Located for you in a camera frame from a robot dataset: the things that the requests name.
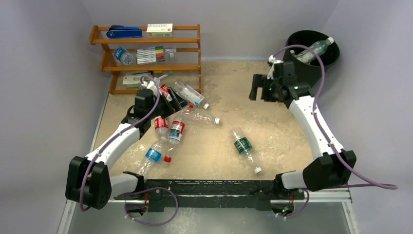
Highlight green-capped white marker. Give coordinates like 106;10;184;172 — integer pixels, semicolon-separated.
154;71;173;82

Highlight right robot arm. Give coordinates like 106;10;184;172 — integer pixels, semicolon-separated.
249;60;357;198

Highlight red label bottle red cap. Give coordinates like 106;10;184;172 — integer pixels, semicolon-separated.
159;84;195;113

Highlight dark green label water bottle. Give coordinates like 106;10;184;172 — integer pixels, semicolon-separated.
230;127;263;174

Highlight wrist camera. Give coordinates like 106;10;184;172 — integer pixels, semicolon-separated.
140;78;160;96
266;55;284;80

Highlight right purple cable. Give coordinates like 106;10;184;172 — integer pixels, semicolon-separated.
273;44;399;191

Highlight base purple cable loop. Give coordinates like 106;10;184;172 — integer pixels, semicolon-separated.
124;185;179;227

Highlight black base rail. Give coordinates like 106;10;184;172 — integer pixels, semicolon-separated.
112;179;304;212

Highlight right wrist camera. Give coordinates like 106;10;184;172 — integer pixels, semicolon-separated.
266;55;284;80

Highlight white stapler on bottom shelf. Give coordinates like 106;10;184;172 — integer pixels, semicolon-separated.
122;72;152;88

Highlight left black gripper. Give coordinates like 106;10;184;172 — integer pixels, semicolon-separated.
148;87;189;120

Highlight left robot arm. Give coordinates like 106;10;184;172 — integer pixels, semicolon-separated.
65;88;189;210

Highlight blue stapler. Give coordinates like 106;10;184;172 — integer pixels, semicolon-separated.
106;25;143;39

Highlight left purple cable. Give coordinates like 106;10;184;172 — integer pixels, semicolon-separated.
79;75;161;213

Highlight black ribbed waste bin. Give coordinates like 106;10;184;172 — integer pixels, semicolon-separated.
282;30;340;87

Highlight blue label clear bottle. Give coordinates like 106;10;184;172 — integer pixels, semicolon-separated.
137;136;168;175

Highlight white label clear bottle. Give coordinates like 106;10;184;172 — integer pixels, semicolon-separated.
173;80;209;109

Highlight pack of coloured markers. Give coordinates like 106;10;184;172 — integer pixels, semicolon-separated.
135;46;165;65

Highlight aluminium frame rail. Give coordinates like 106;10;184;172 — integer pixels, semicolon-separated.
58;179;359;234

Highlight wooden three-tier shelf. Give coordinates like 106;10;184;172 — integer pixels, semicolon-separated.
89;24;202;94

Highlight light green label bottle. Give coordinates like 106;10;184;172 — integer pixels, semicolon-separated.
294;37;334;64

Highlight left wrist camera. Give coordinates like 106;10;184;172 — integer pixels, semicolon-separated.
140;78;160;96

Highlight white and red box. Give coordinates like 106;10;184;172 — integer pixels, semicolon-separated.
146;23;174;38

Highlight small clear clip box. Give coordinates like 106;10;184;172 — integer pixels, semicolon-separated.
164;48;177;59

